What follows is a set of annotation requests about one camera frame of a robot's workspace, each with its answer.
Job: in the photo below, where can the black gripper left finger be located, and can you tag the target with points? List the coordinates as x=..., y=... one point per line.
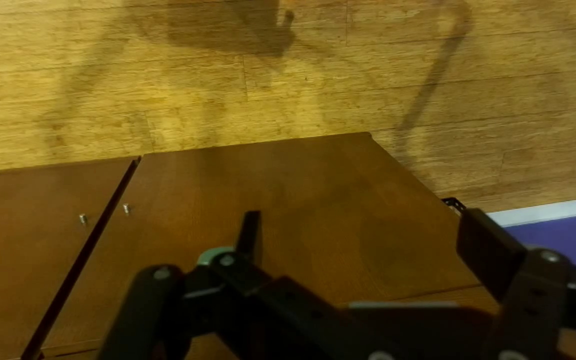
x=236, y=261

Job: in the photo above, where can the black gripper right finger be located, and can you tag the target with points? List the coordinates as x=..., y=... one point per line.
x=488, y=250

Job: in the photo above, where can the right cabinet door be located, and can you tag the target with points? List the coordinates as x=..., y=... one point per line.
x=339, y=214

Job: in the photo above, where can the cabinet door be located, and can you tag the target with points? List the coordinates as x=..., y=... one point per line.
x=40, y=237
x=339, y=214

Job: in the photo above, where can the brown wooden cabinet unit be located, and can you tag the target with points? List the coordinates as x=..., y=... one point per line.
x=189, y=314

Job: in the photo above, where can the left cabinet door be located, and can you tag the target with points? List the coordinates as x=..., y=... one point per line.
x=40, y=237

